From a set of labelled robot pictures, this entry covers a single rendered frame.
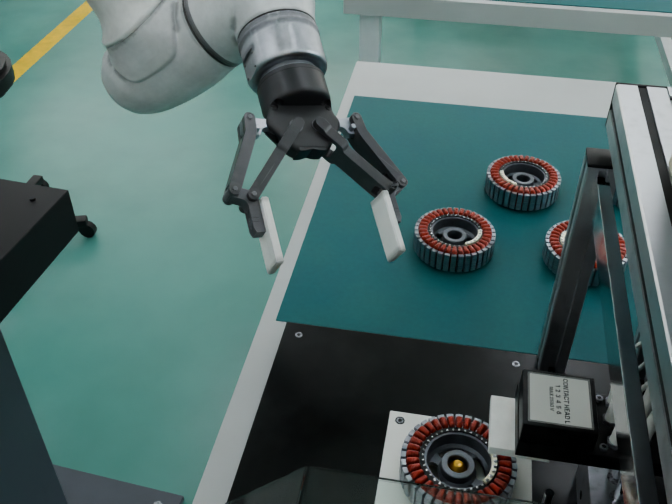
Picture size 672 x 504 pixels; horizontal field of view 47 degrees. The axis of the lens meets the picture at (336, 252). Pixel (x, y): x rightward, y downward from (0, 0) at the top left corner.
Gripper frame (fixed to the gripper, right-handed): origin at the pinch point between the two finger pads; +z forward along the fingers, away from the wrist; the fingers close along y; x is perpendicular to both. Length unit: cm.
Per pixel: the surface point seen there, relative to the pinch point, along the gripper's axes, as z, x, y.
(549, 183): -14, -16, -47
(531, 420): 20.9, 10.9, -7.9
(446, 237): -7.6, -18.4, -27.7
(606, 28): -64, -39, -106
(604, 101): -34, -25, -77
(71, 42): -196, -227, -25
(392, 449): 19.3, -7.7, -4.6
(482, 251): -3.7, -14.7, -29.9
